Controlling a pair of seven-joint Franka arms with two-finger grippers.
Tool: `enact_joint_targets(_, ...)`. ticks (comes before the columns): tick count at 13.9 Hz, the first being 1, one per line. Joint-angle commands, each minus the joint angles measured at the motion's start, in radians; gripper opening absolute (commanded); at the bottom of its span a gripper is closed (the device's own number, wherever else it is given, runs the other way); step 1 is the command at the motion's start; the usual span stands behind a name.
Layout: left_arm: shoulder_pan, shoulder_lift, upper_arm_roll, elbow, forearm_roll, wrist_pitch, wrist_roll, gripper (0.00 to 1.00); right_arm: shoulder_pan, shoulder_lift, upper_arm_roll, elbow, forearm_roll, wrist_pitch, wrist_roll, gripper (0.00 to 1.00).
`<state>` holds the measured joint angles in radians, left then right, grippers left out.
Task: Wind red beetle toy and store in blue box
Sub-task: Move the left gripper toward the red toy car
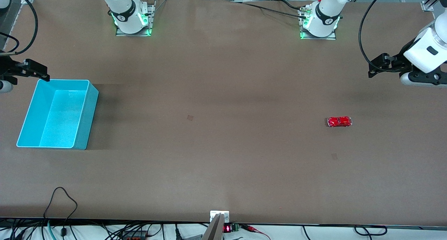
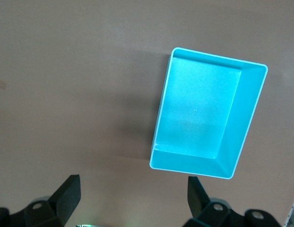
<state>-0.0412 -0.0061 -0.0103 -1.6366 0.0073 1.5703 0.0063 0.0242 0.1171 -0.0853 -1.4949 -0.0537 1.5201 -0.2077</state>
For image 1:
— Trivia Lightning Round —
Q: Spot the red beetle toy car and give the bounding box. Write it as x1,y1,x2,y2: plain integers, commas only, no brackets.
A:
327,116,353,128

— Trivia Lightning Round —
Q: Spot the blue plastic box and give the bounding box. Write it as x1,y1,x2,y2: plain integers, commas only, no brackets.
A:
16,79,99,150

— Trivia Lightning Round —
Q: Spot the black orange connector block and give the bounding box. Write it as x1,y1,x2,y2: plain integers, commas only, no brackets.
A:
122,231,147,240

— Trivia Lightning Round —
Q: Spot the black left camera bracket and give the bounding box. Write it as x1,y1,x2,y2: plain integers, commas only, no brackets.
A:
409,60,447,85

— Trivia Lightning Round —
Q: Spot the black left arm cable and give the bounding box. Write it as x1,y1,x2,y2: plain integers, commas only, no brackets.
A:
359,0,402,73

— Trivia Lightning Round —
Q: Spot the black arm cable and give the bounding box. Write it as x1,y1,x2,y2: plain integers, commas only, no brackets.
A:
0,0,39,55
359,0,402,73

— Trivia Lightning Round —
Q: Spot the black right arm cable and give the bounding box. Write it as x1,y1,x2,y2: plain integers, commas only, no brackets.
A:
0,0,39,55

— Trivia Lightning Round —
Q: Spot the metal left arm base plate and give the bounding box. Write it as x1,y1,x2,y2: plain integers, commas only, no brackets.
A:
299,5,337,41

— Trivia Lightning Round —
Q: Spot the short black table cable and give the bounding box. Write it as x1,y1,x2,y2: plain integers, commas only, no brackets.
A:
276,0,306,10

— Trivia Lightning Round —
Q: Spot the thin black looped cable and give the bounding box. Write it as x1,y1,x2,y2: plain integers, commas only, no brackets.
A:
43,187,78,236

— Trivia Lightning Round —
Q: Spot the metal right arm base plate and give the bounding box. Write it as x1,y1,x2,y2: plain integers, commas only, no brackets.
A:
115,0,156,37

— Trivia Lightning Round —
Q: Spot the long black table cable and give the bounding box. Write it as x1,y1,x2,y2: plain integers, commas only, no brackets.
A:
232,1,308,19

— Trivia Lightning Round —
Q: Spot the black coiled cable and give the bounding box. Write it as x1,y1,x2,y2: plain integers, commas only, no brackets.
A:
354,225,388,236

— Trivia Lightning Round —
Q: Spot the red wire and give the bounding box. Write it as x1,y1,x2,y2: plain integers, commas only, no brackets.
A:
241,225,271,240

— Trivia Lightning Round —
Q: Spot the grey camera mounting bracket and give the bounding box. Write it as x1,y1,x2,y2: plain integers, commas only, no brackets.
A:
202,210,230,240

